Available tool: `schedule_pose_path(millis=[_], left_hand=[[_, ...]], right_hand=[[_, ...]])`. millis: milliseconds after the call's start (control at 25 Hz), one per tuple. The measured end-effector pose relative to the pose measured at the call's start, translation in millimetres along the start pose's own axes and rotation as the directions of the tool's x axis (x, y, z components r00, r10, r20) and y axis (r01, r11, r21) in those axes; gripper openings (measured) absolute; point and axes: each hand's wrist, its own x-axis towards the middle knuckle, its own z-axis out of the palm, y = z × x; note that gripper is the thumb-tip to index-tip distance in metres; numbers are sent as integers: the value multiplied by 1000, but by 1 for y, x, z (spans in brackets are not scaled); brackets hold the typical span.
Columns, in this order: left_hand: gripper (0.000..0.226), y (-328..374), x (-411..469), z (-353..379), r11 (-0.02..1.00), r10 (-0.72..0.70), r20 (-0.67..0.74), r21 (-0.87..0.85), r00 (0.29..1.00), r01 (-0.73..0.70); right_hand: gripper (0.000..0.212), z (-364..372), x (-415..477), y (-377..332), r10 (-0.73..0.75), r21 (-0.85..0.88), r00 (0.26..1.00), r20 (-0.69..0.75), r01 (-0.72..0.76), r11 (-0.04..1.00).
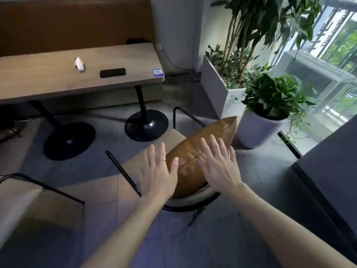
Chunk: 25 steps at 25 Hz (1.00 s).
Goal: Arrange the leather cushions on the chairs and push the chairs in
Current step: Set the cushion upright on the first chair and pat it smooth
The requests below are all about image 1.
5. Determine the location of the person's left hand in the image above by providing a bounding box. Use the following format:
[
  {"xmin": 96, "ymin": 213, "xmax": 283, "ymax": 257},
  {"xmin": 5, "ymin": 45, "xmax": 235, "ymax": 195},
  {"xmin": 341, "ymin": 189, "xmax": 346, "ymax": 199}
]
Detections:
[{"xmin": 139, "ymin": 142, "xmax": 179, "ymax": 203}]

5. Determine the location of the person's right hand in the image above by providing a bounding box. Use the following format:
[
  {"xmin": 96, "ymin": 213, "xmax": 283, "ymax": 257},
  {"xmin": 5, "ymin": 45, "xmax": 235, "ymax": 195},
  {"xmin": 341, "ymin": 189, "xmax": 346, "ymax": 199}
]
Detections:
[{"xmin": 198, "ymin": 134, "xmax": 243, "ymax": 196}]

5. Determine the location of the person's right forearm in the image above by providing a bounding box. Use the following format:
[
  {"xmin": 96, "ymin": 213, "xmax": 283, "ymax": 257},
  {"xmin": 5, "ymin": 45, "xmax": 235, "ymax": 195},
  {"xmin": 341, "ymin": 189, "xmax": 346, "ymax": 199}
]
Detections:
[{"xmin": 223, "ymin": 183, "xmax": 352, "ymax": 268}]

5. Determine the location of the person's left forearm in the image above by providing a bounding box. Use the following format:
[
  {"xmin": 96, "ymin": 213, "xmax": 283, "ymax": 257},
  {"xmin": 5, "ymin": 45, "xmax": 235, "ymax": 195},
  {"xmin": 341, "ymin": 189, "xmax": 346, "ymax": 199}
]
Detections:
[{"xmin": 80, "ymin": 194, "xmax": 169, "ymax": 268}]

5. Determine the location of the brown leather cushion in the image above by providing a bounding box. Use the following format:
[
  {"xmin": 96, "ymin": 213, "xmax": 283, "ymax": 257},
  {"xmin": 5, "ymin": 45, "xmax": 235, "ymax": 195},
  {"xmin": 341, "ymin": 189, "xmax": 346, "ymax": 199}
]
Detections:
[{"xmin": 166, "ymin": 116, "xmax": 238, "ymax": 199}]

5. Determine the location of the white round plant pot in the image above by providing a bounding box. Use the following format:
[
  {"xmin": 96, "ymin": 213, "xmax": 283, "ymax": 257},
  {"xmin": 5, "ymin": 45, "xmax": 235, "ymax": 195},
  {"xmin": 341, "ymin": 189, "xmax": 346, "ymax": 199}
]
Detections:
[{"xmin": 237, "ymin": 107, "xmax": 289, "ymax": 149}]

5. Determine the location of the white rectangular planter box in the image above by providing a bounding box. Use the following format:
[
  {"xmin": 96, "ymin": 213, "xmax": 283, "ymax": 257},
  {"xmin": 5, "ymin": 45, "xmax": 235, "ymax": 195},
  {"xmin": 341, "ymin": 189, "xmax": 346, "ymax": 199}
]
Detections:
[{"xmin": 200, "ymin": 55, "xmax": 269, "ymax": 119}]

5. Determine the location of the green pothos plant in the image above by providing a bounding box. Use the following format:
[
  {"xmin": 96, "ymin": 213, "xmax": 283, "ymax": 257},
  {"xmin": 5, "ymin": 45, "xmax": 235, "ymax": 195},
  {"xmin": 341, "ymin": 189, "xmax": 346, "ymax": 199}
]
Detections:
[{"xmin": 230, "ymin": 72, "xmax": 319, "ymax": 143}]

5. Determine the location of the black phone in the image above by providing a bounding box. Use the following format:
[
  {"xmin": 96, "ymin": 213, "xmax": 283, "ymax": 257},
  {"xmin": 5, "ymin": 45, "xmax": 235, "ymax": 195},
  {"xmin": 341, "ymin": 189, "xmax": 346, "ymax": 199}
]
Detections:
[{"xmin": 100, "ymin": 68, "xmax": 126, "ymax": 79}]

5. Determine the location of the dark grey counter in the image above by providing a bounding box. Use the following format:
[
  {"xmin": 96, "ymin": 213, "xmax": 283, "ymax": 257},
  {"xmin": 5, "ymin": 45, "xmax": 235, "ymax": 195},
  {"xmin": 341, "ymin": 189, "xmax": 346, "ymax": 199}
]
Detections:
[{"xmin": 290, "ymin": 114, "xmax": 357, "ymax": 250}]

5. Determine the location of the white outdoor table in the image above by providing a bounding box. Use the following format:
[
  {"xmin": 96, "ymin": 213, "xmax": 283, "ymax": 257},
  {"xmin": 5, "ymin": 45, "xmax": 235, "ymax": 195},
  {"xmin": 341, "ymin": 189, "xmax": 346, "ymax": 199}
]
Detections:
[{"xmin": 275, "ymin": 50, "xmax": 356, "ymax": 112}]

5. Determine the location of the tall green leafy plant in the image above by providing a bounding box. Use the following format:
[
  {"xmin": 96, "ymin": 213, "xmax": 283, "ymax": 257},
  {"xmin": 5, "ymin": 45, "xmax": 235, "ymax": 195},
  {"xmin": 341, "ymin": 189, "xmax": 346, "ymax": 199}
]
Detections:
[{"xmin": 204, "ymin": 0, "xmax": 323, "ymax": 90}]

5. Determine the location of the brown bench backrest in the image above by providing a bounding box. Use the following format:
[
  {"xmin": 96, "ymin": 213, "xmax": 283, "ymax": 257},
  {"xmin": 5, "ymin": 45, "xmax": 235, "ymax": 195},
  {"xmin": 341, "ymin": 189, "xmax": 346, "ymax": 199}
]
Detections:
[{"xmin": 0, "ymin": 0, "xmax": 155, "ymax": 57}]

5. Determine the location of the black round table pedestal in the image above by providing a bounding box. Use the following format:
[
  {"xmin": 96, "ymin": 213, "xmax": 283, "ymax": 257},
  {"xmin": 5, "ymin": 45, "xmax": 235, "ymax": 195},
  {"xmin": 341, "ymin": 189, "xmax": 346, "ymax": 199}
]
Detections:
[
  {"xmin": 124, "ymin": 85, "xmax": 169, "ymax": 142},
  {"xmin": 28, "ymin": 100, "xmax": 96, "ymax": 161}
]

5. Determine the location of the beige chair with black frame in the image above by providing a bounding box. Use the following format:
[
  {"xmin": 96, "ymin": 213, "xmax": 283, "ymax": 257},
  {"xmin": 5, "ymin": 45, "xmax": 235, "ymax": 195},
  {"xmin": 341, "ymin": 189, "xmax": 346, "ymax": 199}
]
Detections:
[
  {"xmin": 0, "ymin": 173, "xmax": 86, "ymax": 249},
  {"xmin": 105, "ymin": 106, "xmax": 221, "ymax": 227}
]

